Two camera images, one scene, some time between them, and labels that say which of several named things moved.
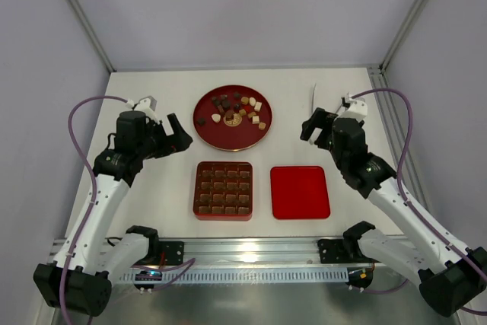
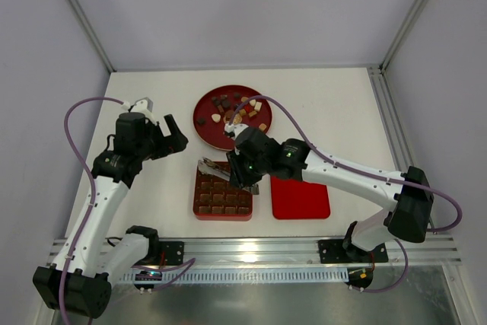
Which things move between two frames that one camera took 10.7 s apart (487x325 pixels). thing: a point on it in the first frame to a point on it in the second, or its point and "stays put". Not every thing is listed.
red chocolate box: (223, 190) stays put
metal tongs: (313, 99) to (210, 167)
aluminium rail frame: (243, 261) stays put
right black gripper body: (320, 129) to (236, 171)
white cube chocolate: (258, 106) stays put
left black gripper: (166, 138) stays put
